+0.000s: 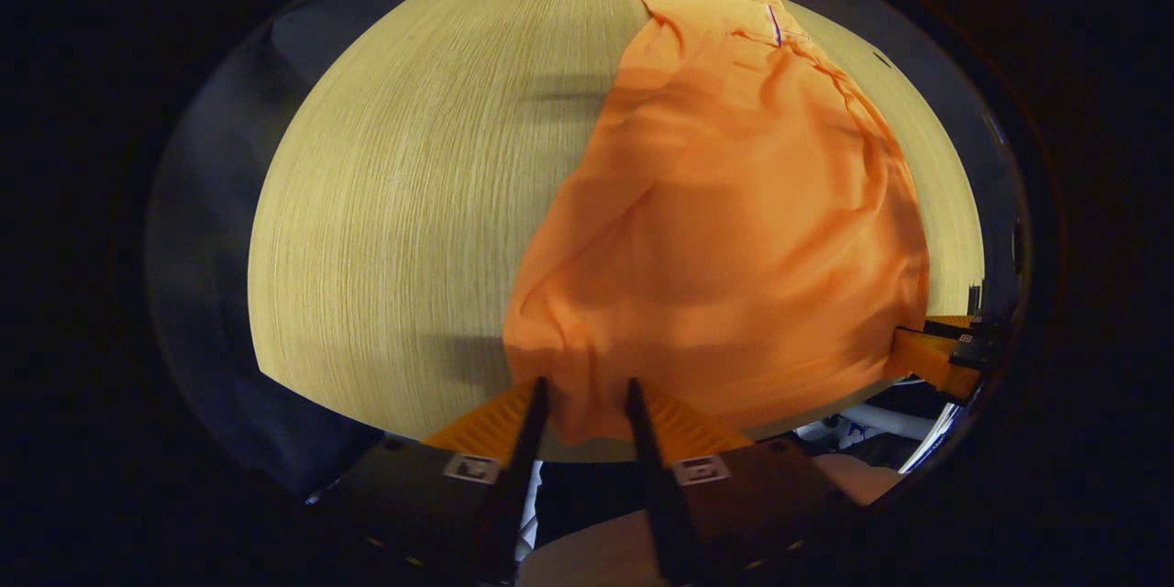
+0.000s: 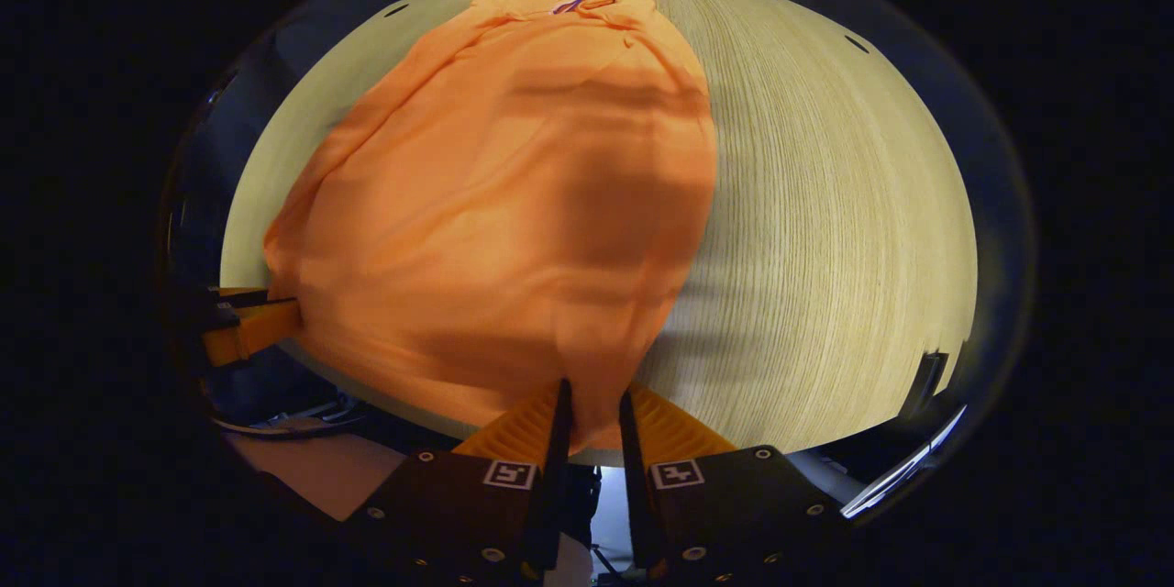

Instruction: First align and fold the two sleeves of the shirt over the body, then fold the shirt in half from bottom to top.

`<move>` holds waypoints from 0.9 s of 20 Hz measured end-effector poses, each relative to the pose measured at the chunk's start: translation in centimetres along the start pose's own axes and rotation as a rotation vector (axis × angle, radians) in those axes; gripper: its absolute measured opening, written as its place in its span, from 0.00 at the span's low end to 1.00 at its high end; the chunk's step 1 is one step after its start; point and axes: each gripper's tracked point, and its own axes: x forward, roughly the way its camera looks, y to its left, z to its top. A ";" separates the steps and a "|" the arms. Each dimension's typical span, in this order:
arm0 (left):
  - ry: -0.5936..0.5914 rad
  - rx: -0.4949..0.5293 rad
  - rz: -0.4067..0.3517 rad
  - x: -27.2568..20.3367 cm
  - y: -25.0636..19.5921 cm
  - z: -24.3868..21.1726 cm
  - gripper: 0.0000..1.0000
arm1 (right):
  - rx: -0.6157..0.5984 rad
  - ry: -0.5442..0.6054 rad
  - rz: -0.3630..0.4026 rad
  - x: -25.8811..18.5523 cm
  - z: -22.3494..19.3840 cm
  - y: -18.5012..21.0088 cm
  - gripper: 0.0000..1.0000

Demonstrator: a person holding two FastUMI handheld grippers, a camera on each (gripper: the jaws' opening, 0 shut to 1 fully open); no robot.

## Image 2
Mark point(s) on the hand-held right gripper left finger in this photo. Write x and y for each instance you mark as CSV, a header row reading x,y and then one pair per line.
x,y
555,477

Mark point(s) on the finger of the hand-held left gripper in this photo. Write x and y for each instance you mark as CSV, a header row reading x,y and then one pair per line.
x,y
252,330
248,295

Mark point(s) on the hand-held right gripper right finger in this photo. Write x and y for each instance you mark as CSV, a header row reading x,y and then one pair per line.
x,y
635,477

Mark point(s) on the orange T-shirt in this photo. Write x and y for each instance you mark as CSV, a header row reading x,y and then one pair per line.
x,y
504,202

